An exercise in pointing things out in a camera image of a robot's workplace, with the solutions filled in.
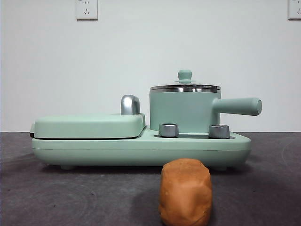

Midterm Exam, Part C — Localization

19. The mint green grill cover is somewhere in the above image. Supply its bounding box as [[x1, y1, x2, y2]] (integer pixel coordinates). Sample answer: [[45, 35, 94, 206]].
[[30, 113, 146, 139]]

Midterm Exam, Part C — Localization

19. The silver control knob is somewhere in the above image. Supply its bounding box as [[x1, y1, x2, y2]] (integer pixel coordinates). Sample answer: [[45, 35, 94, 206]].
[[158, 122, 179, 137], [208, 124, 230, 139]]

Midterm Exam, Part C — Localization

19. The mint green pot with handle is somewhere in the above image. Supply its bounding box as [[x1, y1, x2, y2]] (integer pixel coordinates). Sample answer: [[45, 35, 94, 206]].
[[149, 89, 263, 132]]

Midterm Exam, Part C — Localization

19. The white wall socket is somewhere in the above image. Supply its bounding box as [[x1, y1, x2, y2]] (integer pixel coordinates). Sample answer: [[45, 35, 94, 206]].
[[287, 0, 301, 21], [75, 0, 98, 21]]

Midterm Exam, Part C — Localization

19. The mint green breakfast machine base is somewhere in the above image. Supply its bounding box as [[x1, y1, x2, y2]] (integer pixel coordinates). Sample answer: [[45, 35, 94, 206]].
[[32, 126, 252, 170]]

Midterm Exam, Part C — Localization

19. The brown potato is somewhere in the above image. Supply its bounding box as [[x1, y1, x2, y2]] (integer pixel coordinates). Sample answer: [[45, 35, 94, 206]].
[[158, 158, 213, 226]]

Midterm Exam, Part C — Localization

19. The glass lid with green knob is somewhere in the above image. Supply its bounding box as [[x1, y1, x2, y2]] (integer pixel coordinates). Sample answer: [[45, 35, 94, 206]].
[[150, 69, 222, 91]]

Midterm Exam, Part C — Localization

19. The chrome grill cover handle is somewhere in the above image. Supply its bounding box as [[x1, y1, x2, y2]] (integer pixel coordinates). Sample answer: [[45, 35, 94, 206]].
[[120, 94, 142, 116]]

